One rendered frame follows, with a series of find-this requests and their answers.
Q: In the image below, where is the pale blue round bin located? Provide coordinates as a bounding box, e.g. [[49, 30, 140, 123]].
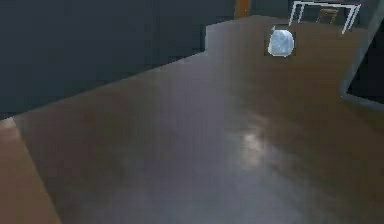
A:
[[267, 25, 296, 58]]

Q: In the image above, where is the orange wooden door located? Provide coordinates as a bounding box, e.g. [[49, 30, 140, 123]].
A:
[[233, 0, 252, 20]]

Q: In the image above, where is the brown wooden chair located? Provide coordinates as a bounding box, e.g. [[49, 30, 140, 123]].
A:
[[315, 8, 340, 25]]

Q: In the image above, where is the grey framed black panel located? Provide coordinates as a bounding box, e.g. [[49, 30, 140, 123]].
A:
[[339, 0, 384, 112]]

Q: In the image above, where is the white frame table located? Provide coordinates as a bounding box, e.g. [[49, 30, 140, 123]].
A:
[[288, 0, 362, 35]]

